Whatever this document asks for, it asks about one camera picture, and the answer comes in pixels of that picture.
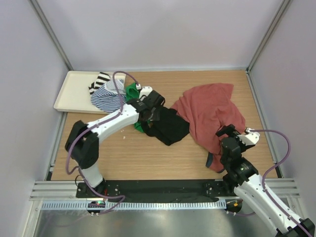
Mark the red tank top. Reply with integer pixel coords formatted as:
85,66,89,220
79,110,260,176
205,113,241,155
171,83,246,173

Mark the green tank top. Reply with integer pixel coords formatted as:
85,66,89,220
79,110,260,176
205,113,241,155
125,82,144,133

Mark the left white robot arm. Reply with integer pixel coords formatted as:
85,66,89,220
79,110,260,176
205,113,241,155
65,87,165,198

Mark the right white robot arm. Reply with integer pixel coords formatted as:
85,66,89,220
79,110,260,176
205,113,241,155
216,124,316,237

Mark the blue white striped tank top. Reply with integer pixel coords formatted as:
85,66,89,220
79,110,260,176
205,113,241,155
90,79,126,113

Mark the black white striped tank top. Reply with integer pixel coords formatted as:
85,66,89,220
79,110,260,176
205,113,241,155
88,72,111,95

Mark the cream plastic tray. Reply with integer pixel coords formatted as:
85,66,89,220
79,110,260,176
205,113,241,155
53,71,106,115

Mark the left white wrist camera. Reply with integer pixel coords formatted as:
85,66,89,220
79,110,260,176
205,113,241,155
136,84,153,100

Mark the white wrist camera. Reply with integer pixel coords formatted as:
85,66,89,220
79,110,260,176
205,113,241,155
239,127,260,146
136,84,153,100

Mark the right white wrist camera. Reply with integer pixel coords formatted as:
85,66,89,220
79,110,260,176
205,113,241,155
239,127,260,146

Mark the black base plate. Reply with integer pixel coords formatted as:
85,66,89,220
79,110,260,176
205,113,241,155
76,180,242,212

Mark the aluminium front rail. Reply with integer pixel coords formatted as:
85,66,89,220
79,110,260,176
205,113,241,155
29,178,300,200

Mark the slotted cable duct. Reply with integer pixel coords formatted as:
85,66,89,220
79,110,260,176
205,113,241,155
41,199,226,211

